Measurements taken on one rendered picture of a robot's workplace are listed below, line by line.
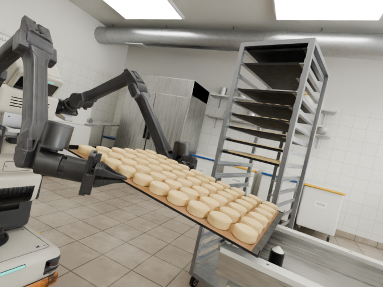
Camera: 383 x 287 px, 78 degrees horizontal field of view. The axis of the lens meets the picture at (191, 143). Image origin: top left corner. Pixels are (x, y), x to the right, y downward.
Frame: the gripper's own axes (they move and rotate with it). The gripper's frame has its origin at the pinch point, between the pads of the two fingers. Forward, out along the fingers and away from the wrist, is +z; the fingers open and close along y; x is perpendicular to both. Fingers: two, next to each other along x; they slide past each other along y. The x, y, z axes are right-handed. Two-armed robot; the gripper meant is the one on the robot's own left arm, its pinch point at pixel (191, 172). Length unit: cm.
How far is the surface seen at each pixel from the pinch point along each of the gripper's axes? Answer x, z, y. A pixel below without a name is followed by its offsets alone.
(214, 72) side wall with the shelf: -125, -391, -137
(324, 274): -26, 44, 8
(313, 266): -26.3, 40.6, 8.7
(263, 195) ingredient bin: -211, -228, 56
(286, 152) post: -64, -29, -19
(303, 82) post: -61, -32, -61
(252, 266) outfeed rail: 1, 50, 5
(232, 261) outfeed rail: 3.2, 47.2, 5.9
